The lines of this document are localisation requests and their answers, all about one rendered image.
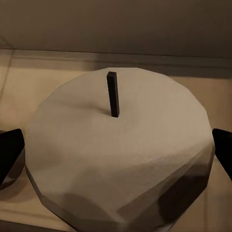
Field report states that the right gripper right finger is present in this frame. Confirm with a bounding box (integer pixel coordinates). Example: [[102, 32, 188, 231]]
[[212, 128, 232, 180]]

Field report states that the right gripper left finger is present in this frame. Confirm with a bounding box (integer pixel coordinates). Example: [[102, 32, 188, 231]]
[[0, 129, 25, 185]]

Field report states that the pillar candle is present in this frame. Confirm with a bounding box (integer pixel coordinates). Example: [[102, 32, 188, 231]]
[[0, 130, 25, 190], [24, 68, 216, 232]]

